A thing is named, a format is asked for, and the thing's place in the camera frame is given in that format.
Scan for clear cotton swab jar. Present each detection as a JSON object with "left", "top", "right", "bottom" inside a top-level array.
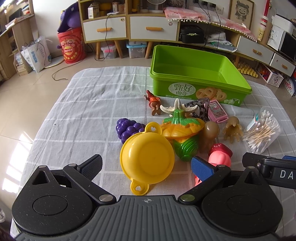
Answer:
[{"left": 243, "top": 107, "right": 283, "bottom": 155}]

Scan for blue lid storage box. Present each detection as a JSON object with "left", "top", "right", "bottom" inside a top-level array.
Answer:
[{"left": 126, "top": 41, "right": 147, "bottom": 58}]

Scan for brown rubber hand toy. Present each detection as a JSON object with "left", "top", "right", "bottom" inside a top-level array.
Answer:
[{"left": 199, "top": 121, "right": 220, "bottom": 153}]

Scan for clear pink storage box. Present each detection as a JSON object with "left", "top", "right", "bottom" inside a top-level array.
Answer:
[{"left": 101, "top": 45, "right": 117, "bottom": 59}]

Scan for black microwave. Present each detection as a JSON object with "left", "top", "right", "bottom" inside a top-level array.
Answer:
[{"left": 267, "top": 25, "right": 295, "bottom": 61}]

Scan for red printed bucket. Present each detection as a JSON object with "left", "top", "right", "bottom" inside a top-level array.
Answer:
[{"left": 58, "top": 27, "right": 86, "bottom": 64}]

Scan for orange toy pumpkin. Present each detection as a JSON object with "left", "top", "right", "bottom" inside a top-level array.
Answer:
[{"left": 161, "top": 109, "right": 205, "bottom": 139}]

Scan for toy corn cob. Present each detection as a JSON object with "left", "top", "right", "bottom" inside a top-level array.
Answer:
[{"left": 173, "top": 135, "right": 199, "bottom": 162}]

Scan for framed cartoon girl picture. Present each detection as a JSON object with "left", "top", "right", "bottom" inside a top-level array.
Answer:
[{"left": 228, "top": 0, "right": 255, "bottom": 30}]

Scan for yellow toy pot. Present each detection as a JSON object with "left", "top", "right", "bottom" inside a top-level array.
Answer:
[{"left": 120, "top": 122, "right": 175, "bottom": 196}]

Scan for green plastic cookie box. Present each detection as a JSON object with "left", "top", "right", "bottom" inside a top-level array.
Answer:
[{"left": 150, "top": 45, "right": 252, "bottom": 106}]

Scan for pink pig toy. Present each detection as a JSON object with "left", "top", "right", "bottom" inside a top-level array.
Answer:
[{"left": 195, "top": 143, "right": 233, "bottom": 186}]

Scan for black case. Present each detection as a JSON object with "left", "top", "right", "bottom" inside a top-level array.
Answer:
[{"left": 179, "top": 25, "right": 205, "bottom": 44}]

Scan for pink card box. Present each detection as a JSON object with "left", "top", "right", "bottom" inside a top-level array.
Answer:
[{"left": 208, "top": 100, "right": 228, "bottom": 123}]

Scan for white paper bag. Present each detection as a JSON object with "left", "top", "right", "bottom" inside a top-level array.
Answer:
[{"left": 21, "top": 36, "right": 52, "bottom": 73}]

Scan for leopard print hair claw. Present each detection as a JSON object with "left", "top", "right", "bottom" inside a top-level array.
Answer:
[{"left": 185, "top": 97, "right": 210, "bottom": 122}]

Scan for purple toy grapes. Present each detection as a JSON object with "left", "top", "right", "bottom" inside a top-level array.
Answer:
[{"left": 116, "top": 118, "right": 145, "bottom": 144}]

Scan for orange brown figurine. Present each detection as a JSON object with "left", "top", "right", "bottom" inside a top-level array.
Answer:
[{"left": 144, "top": 90, "right": 162, "bottom": 116}]

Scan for yellow foam egg mat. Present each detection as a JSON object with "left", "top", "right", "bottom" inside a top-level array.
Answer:
[{"left": 236, "top": 61, "right": 258, "bottom": 78}]

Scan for white desk fan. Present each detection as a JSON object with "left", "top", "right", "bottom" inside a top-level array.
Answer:
[{"left": 147, "top": 0, "right": 166, "bottom": 14}]

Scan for grey checked cloth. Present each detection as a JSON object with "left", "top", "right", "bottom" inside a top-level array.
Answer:
[{"left": 9, "top": 66, "right": 296, "bottom": 238}]

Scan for wooden side shelf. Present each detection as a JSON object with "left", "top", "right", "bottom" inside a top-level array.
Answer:
[{"left": 1, "top": 1, "right": 34, "bottom": 81}]

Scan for wooden tv cabinet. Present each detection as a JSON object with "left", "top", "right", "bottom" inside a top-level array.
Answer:
[{"left": 78, "top": 1, "right": 295, "bottom": 76}]

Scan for purple plush toy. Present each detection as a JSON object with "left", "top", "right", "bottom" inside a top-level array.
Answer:
[{"left": 57, "top": 2, "right": 81, "bottom": 33}]

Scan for white starfish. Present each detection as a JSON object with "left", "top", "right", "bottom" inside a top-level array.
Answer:
[{"left": 160, "top": 98, "right": 199, "bottom": 117}]

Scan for pink lace cloth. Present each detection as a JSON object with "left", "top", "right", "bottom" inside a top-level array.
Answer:
[{"left": 164, "top": 6, "right": 257, "bottom": 42}]

